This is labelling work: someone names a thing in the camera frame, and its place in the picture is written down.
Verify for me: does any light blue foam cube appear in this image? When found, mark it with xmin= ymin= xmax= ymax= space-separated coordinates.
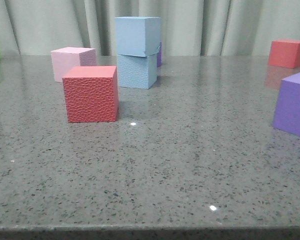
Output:
xmin=114 ymin=16 xmax=161 ymax=57
xmin=117 ymin=54 xmax=157 ymax=89

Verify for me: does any purple foam cube at back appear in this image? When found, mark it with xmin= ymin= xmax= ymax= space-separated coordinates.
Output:
xmin=156 ymin=42 xmax=162 ymax=67

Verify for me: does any red textured foam cube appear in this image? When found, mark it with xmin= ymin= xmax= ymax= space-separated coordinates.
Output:
xmin=62 ymin=65 xmax=119 ymax=123

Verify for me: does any pink foam cube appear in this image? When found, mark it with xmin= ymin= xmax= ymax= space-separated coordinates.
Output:
xmin=50 ymin=47 xmax=97 ymax=83

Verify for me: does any large purple foam cube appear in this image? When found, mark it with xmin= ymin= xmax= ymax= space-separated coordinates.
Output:
xmin=272 ymin=72 xmax=300 ymax=137

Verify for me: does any red foam cube at back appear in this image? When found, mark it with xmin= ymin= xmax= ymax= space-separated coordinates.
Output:
xmin=268 ymin=39 xmax=300 ymax=69

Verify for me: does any grey-green curtain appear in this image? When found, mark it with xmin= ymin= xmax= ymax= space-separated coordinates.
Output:
xmin=0 ymin=0 xmax=300 ymax=57

